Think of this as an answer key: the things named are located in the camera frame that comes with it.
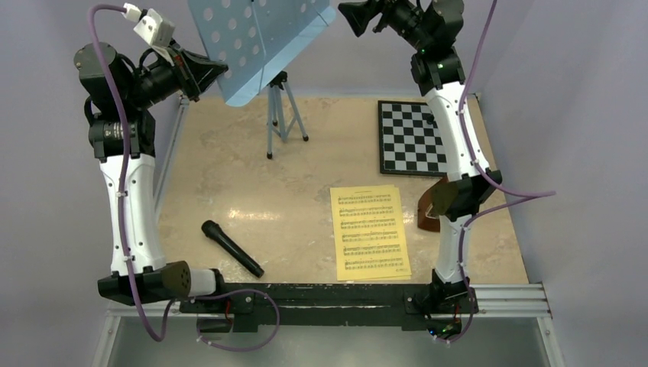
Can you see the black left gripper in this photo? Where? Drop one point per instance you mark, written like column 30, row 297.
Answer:
column 192, row 73

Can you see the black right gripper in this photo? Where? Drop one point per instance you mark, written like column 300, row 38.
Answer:
column 359, row 14

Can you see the light blue music stand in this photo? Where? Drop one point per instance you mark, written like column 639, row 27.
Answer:
column 257, row 40

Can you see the yellow sheet music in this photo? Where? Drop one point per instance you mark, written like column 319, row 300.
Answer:
column 367, row 202
column 371, row 250

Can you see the brown wooden metronome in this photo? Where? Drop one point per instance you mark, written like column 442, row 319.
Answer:
column 426, row 219

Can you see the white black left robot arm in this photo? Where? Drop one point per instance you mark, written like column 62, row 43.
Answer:
column 121, row 133

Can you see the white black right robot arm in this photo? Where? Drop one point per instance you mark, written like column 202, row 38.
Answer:
column 437, row 70

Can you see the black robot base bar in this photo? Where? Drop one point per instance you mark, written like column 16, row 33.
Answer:
column 409, row 307

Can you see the black white chessboard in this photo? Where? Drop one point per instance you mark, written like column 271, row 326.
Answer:
column 407, row 145

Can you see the black microphone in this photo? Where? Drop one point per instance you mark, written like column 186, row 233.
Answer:
column 214, row 231

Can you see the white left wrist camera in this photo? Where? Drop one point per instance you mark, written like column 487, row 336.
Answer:
column 153, row 28

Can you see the aluminium frame rail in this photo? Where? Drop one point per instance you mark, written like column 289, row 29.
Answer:
column 279, row 211

